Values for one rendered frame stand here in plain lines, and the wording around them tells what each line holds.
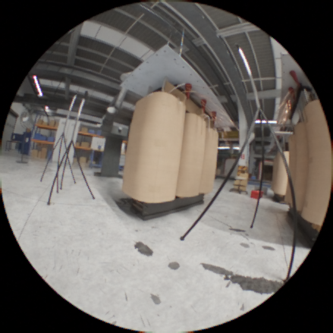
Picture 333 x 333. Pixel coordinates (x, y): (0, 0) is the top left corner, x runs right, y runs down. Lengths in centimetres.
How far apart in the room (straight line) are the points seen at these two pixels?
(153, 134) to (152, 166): 23
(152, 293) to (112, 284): 16
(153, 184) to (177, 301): 71
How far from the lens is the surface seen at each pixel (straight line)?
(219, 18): 1000
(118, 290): 54
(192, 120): 124
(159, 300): 52
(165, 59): 111
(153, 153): 81
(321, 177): 113
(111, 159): 329
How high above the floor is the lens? 48
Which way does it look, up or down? level
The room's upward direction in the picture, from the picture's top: 7 degrees clockwise
